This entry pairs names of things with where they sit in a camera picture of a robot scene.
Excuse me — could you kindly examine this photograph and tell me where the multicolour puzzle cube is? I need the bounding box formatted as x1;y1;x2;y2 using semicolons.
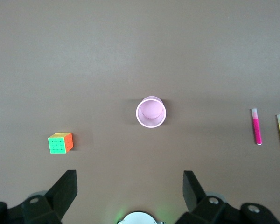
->
48;132;74;154

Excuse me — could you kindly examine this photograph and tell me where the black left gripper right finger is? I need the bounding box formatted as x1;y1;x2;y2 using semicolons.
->
175;170;280;224

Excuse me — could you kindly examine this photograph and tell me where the pink plastic cup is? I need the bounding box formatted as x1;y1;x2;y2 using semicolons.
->
135;95;167;128

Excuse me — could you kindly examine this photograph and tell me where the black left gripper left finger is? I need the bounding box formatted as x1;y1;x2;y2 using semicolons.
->
0;170;78;224

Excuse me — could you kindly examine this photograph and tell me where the brown table mat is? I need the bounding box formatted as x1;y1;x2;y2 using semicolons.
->
0;0;280;224

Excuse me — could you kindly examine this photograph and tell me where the pink marker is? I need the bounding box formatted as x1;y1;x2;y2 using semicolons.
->
251;108;263;146

